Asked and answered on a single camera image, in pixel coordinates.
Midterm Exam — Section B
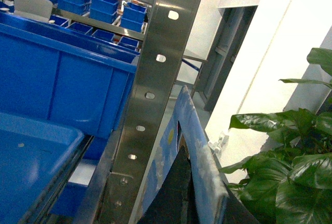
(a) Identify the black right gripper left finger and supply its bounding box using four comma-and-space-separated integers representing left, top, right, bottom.
138, 147, 199, 223

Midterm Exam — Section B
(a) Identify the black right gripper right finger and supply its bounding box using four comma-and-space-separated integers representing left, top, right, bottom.
224, 184, 259, 224

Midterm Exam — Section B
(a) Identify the flower gift bag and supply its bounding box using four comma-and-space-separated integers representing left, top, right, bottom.
142, 86, 228, 223

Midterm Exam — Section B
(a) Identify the green leafy plant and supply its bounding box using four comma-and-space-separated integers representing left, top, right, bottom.
219, 47, 332, 224

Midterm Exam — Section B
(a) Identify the white power strip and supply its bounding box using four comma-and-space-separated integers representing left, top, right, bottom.
208, 131, 229, 154

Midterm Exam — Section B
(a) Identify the stainless steel table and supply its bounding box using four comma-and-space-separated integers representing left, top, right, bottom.
182, 49, 208, 99

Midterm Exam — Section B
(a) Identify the blue shallow tray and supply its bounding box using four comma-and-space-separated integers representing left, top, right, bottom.
1, 113, 84, 223

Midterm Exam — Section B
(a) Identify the large blue plastic crate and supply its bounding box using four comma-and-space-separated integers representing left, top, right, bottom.
1, 13, 138, 138

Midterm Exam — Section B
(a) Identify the grey chair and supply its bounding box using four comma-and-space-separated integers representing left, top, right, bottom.
13, 0, 53, 22

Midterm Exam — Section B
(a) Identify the steel rack upright post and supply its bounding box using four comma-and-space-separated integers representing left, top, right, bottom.
97, 0, 201, 223

